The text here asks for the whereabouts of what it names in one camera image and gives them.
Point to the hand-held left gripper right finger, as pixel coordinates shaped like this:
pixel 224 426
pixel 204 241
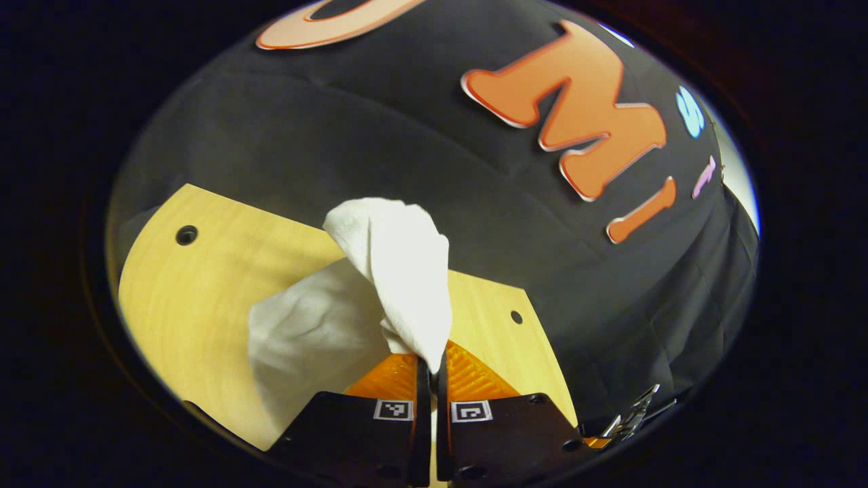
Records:
pixel 515 434

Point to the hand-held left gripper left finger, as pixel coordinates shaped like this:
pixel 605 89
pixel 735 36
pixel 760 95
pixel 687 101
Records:
pixel 352 440

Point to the white jeans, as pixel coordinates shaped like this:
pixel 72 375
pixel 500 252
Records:
pixel 407 271

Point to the black backdrop cloth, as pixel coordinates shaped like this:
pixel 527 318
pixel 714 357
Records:
pixel 380 129

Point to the silver metal bracket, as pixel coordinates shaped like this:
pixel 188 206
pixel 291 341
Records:
pixel 630 417

